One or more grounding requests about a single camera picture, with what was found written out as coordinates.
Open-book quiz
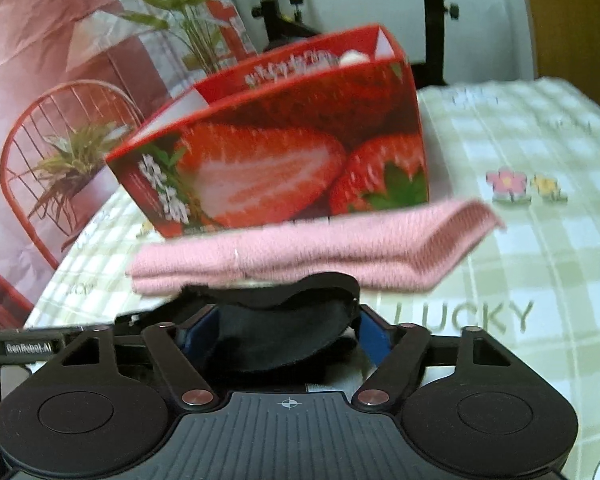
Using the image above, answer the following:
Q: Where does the pink printed backdrop cloth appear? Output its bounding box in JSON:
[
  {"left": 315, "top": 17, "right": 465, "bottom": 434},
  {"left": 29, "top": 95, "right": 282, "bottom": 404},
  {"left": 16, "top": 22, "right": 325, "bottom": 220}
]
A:
[{"left": 0, "top": 0, "right": 261, "bottom": 321}]

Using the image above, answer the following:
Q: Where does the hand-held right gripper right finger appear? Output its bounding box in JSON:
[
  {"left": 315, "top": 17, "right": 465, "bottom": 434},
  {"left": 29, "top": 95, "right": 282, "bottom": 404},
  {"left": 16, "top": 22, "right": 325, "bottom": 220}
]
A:
[{"left": 351, "top": 306, "right": 517, "bottom": 413}]

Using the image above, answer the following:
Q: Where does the pink knitted cloth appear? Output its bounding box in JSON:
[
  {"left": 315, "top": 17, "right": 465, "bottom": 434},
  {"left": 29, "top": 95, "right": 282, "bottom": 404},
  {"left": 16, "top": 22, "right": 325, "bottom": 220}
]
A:
[{"left": 127, "top": 199, "right": 507, "bottom": 296}]

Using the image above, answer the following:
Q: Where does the black eye mask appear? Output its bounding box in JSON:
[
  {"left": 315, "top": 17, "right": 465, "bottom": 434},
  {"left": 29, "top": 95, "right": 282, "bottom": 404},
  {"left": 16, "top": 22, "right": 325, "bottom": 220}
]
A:
[{"left": 172, "top": 272, "right": 363, "bottom": 374}]

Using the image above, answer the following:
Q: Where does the black exercise bike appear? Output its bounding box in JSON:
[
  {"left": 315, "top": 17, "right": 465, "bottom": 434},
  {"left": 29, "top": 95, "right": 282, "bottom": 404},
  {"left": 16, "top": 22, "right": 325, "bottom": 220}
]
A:
[{"left": 207, "top": 0, "right": 491, "bottom": 87}]

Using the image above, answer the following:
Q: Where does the red strawberry print cardboard box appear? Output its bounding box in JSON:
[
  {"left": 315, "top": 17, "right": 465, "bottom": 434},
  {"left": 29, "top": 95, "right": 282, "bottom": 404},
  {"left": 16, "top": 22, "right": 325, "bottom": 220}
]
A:
[{"left": 105, "top": 24, "right": 431, "bottom": 240}]

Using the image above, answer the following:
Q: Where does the wooden door panel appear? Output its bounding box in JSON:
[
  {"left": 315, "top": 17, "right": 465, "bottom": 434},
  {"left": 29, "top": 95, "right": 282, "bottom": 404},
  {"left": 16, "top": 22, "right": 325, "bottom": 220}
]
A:
[{"left": 517, "top": 0, "right": 600, "bottom": 122}]

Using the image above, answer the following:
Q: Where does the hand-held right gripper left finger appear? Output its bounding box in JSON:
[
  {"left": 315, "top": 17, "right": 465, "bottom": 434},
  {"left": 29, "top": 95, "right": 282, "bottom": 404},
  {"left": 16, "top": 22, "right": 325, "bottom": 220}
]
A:
[{"left": 57, "top": 306, "right": 221, "bottom": 412}]

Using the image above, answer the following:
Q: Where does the green checked printed tablecloth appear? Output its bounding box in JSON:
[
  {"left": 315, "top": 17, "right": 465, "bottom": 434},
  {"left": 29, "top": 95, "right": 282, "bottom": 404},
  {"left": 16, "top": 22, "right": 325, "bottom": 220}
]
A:
[{"left": 25, "top": 77, "right": 600, "bottom": 480}]

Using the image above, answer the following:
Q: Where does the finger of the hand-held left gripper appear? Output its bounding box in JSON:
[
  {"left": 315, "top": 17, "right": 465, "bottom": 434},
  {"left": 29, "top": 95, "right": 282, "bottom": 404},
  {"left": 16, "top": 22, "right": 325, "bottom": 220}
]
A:
[{"left": 67, "top": 311, "right": 181, "bottom": 333}]

